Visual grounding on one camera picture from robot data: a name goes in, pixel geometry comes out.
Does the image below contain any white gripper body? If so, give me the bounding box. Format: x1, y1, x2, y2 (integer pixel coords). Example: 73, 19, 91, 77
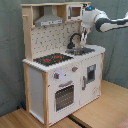
81, 6, 99, 33

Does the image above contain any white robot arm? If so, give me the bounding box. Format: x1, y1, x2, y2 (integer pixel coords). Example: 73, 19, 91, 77
80, 6, 128, 47

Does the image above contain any wooden toy kitchen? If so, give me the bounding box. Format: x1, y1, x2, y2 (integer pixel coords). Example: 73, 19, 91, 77
22, 2, 105, 127

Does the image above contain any toy microwave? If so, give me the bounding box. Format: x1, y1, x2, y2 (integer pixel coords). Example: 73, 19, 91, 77
67, 3, 88, 21

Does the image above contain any black toy faucet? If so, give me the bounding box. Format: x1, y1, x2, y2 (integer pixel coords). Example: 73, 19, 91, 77
67, 33, 82, 49

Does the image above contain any grey toy sink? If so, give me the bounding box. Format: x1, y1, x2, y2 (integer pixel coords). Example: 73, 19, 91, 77
65, 47, 95, 55

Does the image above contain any grey range hood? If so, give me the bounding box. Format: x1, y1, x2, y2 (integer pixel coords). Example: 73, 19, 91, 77
35, 6, 64, 27

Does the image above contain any grey ice dispenser panel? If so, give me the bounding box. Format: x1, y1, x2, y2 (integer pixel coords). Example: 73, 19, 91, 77
87, 65, 96, 83

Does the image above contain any black toy stovetop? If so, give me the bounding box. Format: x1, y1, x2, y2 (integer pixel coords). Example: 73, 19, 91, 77
34, 53, 71, 67

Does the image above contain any red grey stove knob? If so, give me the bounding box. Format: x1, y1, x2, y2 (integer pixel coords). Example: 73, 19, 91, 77
54, 73, 60, 79

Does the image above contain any toy oven door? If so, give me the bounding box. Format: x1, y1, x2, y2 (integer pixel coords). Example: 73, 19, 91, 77
55, 81, 75, 112

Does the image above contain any grey cabinet door handle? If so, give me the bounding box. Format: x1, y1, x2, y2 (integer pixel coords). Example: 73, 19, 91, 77
82, 76, 86, 91

